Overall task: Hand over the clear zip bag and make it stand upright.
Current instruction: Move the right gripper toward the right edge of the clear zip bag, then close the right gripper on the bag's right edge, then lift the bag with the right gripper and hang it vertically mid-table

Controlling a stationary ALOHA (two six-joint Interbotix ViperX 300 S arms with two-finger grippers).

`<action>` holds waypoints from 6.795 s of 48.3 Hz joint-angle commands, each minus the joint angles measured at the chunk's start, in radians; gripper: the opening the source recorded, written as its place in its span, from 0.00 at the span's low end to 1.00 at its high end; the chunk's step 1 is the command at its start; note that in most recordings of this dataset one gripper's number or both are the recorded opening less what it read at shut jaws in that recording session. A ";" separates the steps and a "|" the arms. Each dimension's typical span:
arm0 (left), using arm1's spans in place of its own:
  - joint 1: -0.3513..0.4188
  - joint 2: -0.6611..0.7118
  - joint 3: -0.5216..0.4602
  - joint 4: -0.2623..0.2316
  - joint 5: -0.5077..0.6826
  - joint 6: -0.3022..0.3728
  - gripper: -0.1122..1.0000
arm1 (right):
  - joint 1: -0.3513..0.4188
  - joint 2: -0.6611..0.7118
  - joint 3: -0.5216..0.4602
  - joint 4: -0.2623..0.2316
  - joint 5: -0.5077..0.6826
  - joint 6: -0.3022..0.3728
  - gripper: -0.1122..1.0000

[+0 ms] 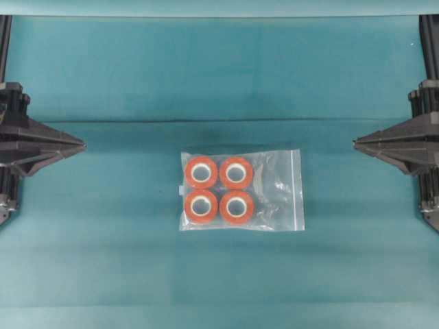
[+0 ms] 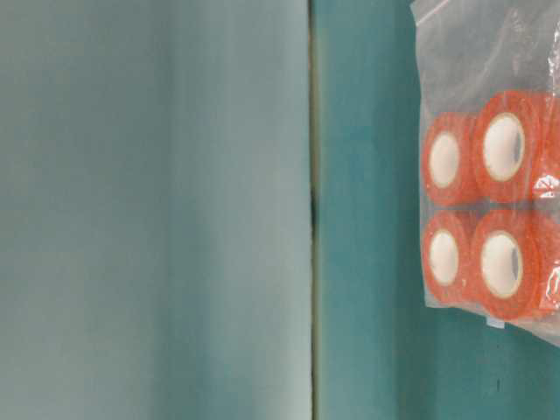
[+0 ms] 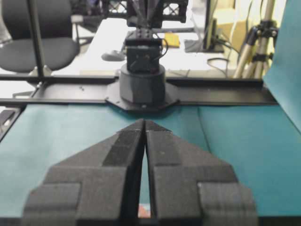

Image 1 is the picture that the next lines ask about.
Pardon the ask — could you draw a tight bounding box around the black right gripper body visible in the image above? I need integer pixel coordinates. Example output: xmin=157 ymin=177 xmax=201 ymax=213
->
xmin=408 ymin=80 xmax=438 ymax=175

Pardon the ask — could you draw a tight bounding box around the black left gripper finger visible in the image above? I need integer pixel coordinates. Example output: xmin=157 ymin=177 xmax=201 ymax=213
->
xmin=9 ymin=145 xmax=84 ymax=177
xmin=13 ymin=113 xmax=86 ymax=150

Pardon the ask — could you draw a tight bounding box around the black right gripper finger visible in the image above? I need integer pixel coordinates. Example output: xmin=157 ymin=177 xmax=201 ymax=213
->
xmin=355 ymin=143 xmax=425 ymax=175
xmin=353 ymin=115 xmax=425 ymax=147

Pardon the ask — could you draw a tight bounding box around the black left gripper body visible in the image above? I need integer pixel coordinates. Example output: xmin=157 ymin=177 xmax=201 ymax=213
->
xmin=1 ymin=82 xmax=32 ymax=177

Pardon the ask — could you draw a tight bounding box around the clear zip bag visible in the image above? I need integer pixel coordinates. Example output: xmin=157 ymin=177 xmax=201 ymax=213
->
xmin=179 ymin=149 xmax=305 ymax=232

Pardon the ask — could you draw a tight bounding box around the orange tape roll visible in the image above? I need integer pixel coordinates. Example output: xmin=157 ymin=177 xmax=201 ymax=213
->
xmin=219 ymin=191 xmax=254 ymax=225
xmin=219 ymin=156 xmax=253 ymax=190
xmin=184 ymin=189 xmax=218 ymax=224
xmin=184 ymin=156 xmax=218 ymax=188

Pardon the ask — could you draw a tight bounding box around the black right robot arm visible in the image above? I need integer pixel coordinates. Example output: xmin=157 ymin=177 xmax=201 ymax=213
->
xmin=353 ymin=14 xmax=438 ymax=230

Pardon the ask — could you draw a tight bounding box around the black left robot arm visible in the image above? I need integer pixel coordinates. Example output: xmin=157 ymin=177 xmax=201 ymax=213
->
xmin=1 ymin=15 xmax=86 ymax=224

